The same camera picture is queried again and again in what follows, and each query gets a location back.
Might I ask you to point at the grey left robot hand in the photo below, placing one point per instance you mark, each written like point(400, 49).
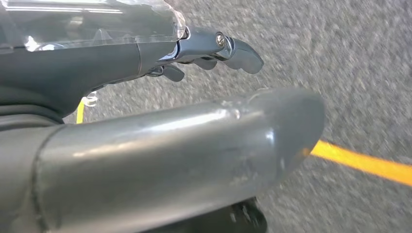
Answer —
point(161, 154)

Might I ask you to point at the black robot lower body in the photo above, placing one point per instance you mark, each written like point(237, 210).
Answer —
point(238, 218)

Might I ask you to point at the yellow floor tape marking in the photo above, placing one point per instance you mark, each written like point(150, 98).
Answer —
point(370, 162)

